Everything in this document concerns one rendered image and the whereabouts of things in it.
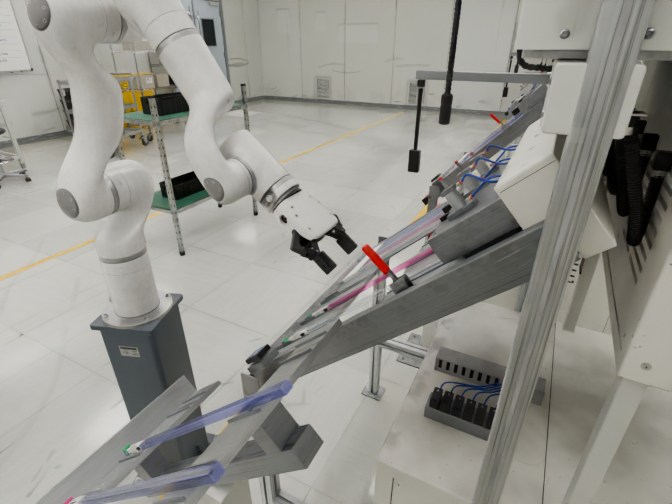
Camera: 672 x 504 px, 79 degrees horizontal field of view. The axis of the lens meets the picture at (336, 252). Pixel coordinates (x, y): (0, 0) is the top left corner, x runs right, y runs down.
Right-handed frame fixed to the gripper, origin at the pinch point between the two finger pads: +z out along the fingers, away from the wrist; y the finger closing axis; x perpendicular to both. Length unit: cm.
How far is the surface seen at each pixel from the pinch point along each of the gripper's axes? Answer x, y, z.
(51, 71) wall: 425, 339, -526
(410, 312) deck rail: -10.4, -10.1, 14.6
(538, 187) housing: -36.9, -8.1, 11.5
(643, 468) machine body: -8, 13, 74
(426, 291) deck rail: -15.5, -10.1, 13.4
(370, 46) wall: 210, 872, -306
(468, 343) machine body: 16, 36, 43
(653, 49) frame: -53, -12, 7
